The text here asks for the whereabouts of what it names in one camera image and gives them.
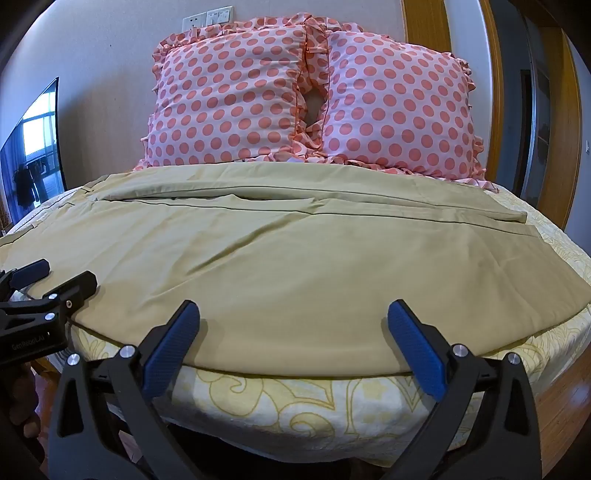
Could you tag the black flat television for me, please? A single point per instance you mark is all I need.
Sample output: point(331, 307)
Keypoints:
point(34, 152)

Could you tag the bed with yellow floral sheet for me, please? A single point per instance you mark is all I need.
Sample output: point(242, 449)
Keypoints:
point(295, 406)

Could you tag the dark door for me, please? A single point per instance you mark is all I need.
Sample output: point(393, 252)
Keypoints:
point(542, 115)

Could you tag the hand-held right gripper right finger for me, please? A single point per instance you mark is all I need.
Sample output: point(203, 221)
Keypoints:
point(417, 353)

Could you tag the wooden door frame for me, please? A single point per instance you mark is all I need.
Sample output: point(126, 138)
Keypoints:
point(491, 92)

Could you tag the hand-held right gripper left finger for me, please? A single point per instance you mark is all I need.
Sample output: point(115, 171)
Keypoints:
point(170, 353)

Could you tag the white wall socket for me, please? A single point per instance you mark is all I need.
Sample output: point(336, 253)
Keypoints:
point(192, 23)

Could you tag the person's left hand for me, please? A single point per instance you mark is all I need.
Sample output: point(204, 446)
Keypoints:
point(21, 392)

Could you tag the khaki pants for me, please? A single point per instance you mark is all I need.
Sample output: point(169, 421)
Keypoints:
point(286, 267)

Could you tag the pink polka dot pillow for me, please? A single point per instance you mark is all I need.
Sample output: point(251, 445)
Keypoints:
point(397, 104)
point(226, 99)

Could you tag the white wall switch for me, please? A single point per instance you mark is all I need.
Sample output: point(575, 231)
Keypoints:
point(219, 15)

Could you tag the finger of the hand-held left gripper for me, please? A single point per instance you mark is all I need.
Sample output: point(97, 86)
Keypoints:
point(28, 275)
point(74, 288)

